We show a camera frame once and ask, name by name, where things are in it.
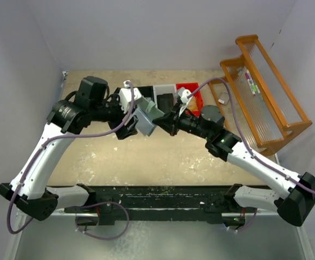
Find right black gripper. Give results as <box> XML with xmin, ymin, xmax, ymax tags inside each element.
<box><xmin>152</xmin><ymin>102</ymin><xmax>212</xmax><ymax>140</ymax></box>

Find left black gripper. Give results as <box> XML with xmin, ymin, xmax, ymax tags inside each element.
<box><xmin>90</xmin><ymin>87</ymin><xmax>137</xmax><ymax>138</ymax></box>

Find green leather card holder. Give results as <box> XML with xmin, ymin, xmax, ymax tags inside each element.
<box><xmin>133</xmin><ymin>97</ymin><xmax>164</xmax><ymax>136</ymax></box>

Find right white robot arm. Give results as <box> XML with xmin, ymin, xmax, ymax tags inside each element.
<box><xmin>153</xmin><ymin>105</ymin><xmax>315</xmax><ymax>226</ymax></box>

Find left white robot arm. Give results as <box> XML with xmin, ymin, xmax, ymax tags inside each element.
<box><xmin>0</xmin><ymin>76</ymin><xmax>143</xmax><ymax>222</ymax></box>

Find black wallet in bin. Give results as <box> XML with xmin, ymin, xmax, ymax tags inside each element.
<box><xmin>157</xmin><ymin>93</ymin><xmax>174</xmax><ymax>114</ymax></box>

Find orange packets in bin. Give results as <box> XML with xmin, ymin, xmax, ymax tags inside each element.
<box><xmin>187</xmin><ymin>96</ymin><xmax>198</xmax><ymax>113</ymax></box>

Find white plastic bin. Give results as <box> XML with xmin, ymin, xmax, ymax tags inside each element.
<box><xmin>153</xmin><ymin>84</ymin><xmax>176</xmax><ymax>114</ymax></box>

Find black plastic bin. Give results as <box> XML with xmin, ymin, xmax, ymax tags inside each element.
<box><xmin>130</xmin><ymin>86</ymin><xmax>155</xmax><ymax>112</ymax></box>

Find red plastic bin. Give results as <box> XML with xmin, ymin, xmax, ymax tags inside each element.
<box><xmin>176</xmin><ymin>82</ymin><xmax>204</xmax><ymax>116</ymax></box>

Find small grey box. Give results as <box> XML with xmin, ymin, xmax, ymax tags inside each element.
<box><xmin>218</xmin><ymin>92</ymin><xmax>229</xmax><ymax>105</ymax></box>

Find wooden tiered rack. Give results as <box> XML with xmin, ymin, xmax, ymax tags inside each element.
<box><xmin>208</xmin><ymin>35</ymin><xmax>312</xmax><ymax>157</ymax></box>

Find purple marker pen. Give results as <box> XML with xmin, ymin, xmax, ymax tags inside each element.
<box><xmin>245</xmin><ymin>69</ymin><xmax>253</xmax><ymax>94</ymax></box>

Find green marker pen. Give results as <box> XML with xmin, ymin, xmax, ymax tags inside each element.
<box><xmin>251</xmin><ymin>83</ymin><xmax>263</xmax><ymax>100</ymax></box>

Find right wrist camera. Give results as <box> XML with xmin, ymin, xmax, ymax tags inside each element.
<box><xmin>174</xmin><ymin>87</ymin><xmax>192</xmax><ymax>116</ymax></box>

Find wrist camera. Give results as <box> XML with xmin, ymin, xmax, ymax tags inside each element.
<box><xmin>119</xmin><ymin>88</ymin><xmax>142</xmax><ymax>114</ymax></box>
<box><xmin>174</xmin><ymin>87</ymin><xmax>192</xmax><ymax>116</ymax></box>

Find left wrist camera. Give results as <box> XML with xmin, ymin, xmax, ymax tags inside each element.
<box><xmin>119</xmin><ymin>88</ymin><xmax>142</xmax><ymax>114</ymax></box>

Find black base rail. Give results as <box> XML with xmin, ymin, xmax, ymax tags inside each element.
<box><xmin>64</xmin><ymin>186</ymin><xmax>255</xmax><ymax>225</ymax></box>

